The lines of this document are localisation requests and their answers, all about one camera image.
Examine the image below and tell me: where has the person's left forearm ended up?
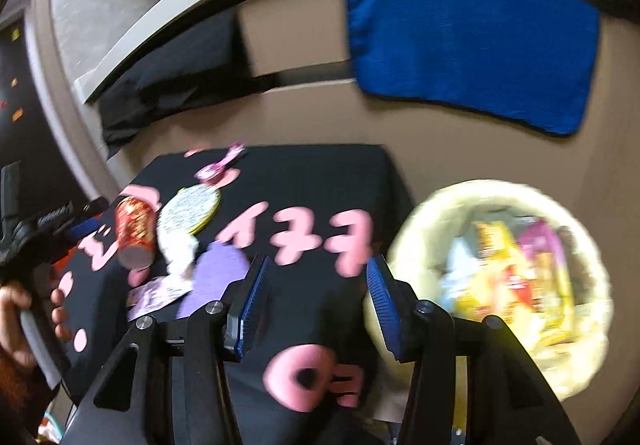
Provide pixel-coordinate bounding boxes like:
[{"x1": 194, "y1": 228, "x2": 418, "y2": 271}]
[{"x1": 0, "y1": 349, "x2": 57, "y2": 432}]

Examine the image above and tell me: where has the blue towel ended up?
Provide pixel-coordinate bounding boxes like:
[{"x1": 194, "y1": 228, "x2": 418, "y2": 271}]
[{"x1": 342, "y1": 0, "x2": 602, "y2": 137}]

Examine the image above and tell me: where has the red soda can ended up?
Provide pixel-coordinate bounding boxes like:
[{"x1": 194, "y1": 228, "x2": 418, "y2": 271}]
[{"x1": 114, "y1": 195, "x2": 159, "y2": 272}]

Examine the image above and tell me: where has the black cloth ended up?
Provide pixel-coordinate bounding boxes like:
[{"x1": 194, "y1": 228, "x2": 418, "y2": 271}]
[{"x1": 97, "y1": 7, "x2": 277, "y2": 159}]

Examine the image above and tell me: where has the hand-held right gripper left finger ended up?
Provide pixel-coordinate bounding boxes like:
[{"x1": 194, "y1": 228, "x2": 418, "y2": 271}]
[{"x1": 92, "y1": 252, "x2": 274, "y2": 445}]

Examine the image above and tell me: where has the white gold wrapper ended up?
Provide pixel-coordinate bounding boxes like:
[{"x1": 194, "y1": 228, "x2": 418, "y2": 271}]
[{"x1": 157, "y1": 184, "x2": 222, "y2": 237}]

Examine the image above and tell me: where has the pink candy wrapper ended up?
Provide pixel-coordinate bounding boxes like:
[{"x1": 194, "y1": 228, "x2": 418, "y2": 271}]
[{"x1": 194, "y1": 142, "x2": 249, "y2": 184}]

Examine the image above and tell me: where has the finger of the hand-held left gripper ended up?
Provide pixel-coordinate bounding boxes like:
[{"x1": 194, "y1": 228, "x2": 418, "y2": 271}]
[
  {"x1": 66, "y1": 218, "x2": 107, "y2": 242},
  {"x1": 74, "y1": 196, "x2": 110, "y2": 220}
]

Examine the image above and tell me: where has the white tissue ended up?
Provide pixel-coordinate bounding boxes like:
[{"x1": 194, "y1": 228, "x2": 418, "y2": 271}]
[{"x1": 160, "y1": 229, "x2": 199, "y2": 282}]

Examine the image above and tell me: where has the bin with yellow bag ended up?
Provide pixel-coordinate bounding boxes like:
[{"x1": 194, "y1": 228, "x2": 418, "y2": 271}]
[{"x1": 362, "y1": 179, "x2": 614, "y2": 402}]

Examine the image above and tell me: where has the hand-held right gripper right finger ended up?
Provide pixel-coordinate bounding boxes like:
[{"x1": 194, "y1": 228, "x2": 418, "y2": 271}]
[{"x1": 365, "y1": 255, "x2": 582, "y2": 445}]

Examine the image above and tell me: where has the purple yellow snack wrapper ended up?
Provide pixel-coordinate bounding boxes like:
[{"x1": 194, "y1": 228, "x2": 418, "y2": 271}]
[{"x1": 517, "y1": 219, "x2": 577, "y2": 347}]

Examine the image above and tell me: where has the lilac white wrapper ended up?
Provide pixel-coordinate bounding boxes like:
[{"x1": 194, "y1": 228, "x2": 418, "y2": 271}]
[{"x1": 125, "y1": 275, "x2": 194, "y2": 322}]

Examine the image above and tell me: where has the person's left hand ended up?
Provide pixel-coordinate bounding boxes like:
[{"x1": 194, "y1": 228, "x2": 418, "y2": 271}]
[{"x1": 0, "y1": 282, "x2": 72, "y2": 367}]

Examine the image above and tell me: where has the black door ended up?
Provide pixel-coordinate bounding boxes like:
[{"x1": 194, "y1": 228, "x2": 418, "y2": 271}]
[{"x1": 0, "y1": 9, "x2": 82, "y2": 227}]

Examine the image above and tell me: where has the black pink printed tablecloth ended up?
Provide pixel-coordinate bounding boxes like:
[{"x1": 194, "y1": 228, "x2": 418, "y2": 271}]
[{"x1": 57, "y1": 142, "x2": 417, "y2": 422}]

